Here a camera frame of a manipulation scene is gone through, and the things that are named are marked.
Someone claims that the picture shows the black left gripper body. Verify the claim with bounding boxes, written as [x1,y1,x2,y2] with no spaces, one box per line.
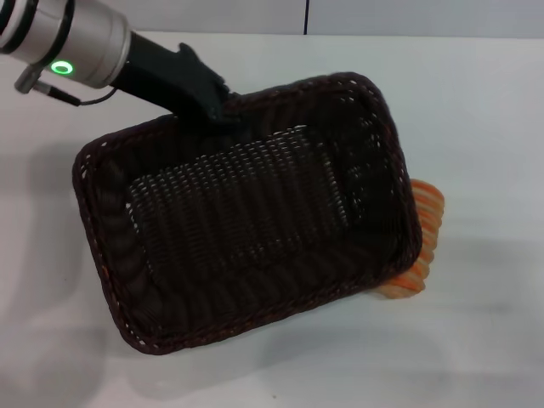
[113,31,226,125]

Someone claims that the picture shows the dark brown woven basket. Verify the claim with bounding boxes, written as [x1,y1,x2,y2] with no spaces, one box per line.
[71,71,425,356]

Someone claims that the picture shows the orange striped bread roll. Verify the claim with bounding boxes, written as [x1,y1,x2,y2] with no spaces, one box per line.
[373,178,446,301]

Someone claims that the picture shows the thin left arm cable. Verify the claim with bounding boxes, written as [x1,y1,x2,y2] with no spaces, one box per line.
[14,63,118,107]

